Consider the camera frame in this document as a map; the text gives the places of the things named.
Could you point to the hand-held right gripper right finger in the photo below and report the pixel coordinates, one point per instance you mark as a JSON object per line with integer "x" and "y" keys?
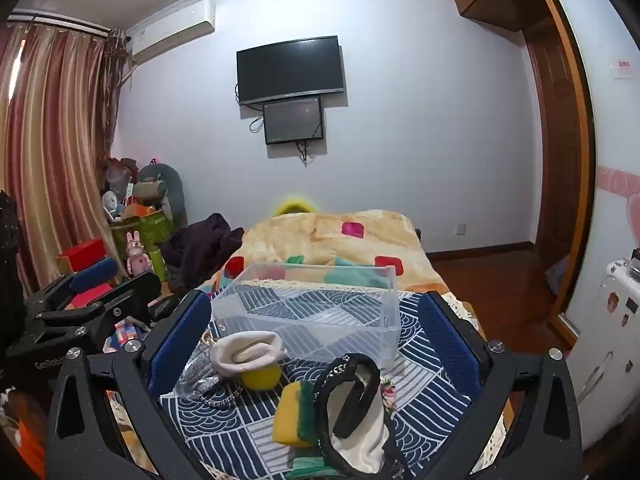
{"x": 450, "y": 350}

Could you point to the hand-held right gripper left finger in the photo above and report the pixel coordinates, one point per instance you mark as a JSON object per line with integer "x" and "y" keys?
{"x": 180, "y": 345}

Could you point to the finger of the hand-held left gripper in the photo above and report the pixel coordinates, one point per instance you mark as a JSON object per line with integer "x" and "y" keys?
{"x": 132, "y": 295}
{"x": 95, "y": 272}

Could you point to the beige sock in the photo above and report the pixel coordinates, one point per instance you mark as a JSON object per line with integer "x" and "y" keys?
{"x": 240, "y": 355}

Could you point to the clear plastic box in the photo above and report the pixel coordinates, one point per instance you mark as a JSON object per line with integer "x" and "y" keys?
{"x": 310, "y": 320}

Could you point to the yellow green sponge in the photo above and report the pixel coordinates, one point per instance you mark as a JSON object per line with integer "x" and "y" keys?
{"x": 290, "y": 420}

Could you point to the white pouch with black trim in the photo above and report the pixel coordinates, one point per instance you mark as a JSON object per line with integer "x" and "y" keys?
{"x": 360, "y": 450}

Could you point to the red box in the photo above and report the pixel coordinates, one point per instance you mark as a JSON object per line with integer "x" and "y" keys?
{"x": 82, "y": 255}

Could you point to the pink bunny toy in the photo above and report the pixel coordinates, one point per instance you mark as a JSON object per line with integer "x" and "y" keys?
{"x": 136, "y": 257}

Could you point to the plaid cloth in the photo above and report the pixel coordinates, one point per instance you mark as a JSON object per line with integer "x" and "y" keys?
{"x": 125, "y": 335}

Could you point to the green bottle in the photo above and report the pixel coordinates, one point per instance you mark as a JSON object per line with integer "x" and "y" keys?
{"x": 158, "y": 262}

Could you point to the green patterned box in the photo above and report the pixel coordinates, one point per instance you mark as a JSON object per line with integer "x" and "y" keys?
{"x": 140, "y": 235}

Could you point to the small floral fabric piece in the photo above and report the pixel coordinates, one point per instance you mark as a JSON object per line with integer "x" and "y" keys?
{"x": 387, "y": 395}

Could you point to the orange cloth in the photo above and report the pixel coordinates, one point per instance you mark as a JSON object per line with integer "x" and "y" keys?
{"x": 25, "y": 435}

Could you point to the dark purple garment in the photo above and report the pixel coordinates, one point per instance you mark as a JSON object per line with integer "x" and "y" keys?
{"x": 200, "y": 250}

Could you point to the yellow ball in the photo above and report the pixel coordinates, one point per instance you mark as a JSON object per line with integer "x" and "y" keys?
{"x": 262, "y": 379}

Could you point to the grey plush pillow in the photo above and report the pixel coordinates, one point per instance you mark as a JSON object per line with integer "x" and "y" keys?
{"x": 160, "y": 190}

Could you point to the blue patterned cloth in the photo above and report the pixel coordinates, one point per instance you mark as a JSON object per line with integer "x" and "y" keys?
{"x": 240, "y": 440}

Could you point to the striped red beige curtain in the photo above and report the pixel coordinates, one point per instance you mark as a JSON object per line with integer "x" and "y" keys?
{"x": 50, "y": 135}

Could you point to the white appliance with stickers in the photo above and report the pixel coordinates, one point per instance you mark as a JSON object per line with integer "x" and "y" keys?
{"x": 605, "y": 360}

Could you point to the orange blanket with coloured squares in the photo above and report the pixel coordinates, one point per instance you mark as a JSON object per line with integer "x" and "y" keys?
{"x": 320, "y": 235}

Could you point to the green cloth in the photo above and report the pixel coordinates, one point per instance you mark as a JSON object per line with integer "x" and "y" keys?
{"x": 310, "y": 467}

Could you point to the yellow round object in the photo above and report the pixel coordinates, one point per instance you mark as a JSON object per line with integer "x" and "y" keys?
{"x": 295, "y": 205}

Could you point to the white air conditioner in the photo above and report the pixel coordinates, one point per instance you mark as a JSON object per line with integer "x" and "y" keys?
{"x": 170, "y": 35}

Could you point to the white wall outlet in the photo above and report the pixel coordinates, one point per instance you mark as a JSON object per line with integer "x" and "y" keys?
{"x": 460, "y": 229}

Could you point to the pink wall sticker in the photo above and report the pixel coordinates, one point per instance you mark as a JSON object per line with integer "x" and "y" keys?
{"x": 620, "y": 185}

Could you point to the small black wall monitor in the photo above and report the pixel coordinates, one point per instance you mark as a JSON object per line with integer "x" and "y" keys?
{"x": 294, "y": 120}

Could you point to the white curtain rail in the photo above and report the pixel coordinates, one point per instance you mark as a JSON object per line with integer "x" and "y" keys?
{"x": 60, "y": 22}

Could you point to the black wall television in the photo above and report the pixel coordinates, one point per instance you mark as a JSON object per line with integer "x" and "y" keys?
{"x": 290, "y": 67}

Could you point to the white wall switch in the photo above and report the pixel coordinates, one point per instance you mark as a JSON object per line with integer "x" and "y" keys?
{"x": 623, "y": 69}

